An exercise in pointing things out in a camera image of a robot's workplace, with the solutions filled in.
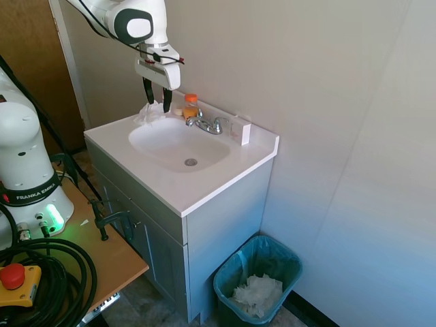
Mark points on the white door frame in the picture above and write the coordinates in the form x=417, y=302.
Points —
x=73, y=85

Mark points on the chrome sink drain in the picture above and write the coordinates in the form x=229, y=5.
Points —
x=190, y=162

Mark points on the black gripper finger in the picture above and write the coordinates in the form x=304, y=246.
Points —
x=167, y=100
x=148, y=92

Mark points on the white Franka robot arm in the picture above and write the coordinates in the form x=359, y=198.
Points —
x=20, y=136

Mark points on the desk height control panel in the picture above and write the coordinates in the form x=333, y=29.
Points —
x=107, y=301

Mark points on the white vanity sink top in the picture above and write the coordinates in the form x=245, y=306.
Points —
x=238, y=170

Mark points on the translucent blue bin liner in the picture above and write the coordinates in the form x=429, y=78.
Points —
x=269, y=259

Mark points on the clear jar with orange lid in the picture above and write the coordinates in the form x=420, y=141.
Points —
x=191, y=100

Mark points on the pile of white tissues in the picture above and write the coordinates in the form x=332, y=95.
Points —
x=259, y=294

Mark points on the short orange jar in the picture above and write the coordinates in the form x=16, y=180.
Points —
x=189, y=113

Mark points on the small round white container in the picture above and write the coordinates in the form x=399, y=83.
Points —
x=177, y=111

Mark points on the yellow emergency stop box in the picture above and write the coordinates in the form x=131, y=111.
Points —
x=20, y=284

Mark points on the small white paper scrap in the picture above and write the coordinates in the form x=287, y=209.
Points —
x=84, y=222

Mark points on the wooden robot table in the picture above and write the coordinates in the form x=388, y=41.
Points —
x=116, y=259

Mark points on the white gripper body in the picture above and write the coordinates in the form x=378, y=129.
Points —
x=156, y=73

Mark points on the grey vanity cabinet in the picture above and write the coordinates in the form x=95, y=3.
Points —
x=221, y=245

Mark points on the chrome sink faucet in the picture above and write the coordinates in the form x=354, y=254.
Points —
x=206, y=124

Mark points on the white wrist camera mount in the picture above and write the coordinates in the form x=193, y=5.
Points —
x=167, y=52

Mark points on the white tissue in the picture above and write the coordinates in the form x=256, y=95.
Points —
x=150, y=114

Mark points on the teal trash bin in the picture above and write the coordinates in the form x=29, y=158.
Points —
x=225, y=310

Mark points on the black baseboard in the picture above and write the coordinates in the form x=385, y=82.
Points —
x=306, y=308

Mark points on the brown wooden door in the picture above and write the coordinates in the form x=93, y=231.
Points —
x=27, y=68

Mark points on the white rectangular box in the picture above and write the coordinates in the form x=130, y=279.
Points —
x=246, y=134

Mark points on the black table clamp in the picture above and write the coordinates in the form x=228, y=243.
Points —
x=58, y=160
x=114, y=218

